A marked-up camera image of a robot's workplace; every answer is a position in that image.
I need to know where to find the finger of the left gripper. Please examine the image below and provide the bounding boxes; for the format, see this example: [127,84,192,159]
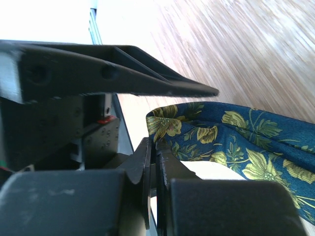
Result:
[0,40,219,104]

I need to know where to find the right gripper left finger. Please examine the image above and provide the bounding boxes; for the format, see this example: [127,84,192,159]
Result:
[0,138,152,236]

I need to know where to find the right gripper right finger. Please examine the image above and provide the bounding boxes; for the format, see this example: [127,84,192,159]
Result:
[156,141,306,236]

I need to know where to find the blue yellow floral tie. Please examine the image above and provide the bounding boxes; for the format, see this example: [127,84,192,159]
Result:
[146,102,315,223]

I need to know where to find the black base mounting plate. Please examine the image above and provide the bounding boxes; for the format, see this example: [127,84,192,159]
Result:
[0,93,158,236]

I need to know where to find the aluminium frame rail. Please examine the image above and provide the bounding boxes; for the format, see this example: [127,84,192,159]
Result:
[89,0,102,45]

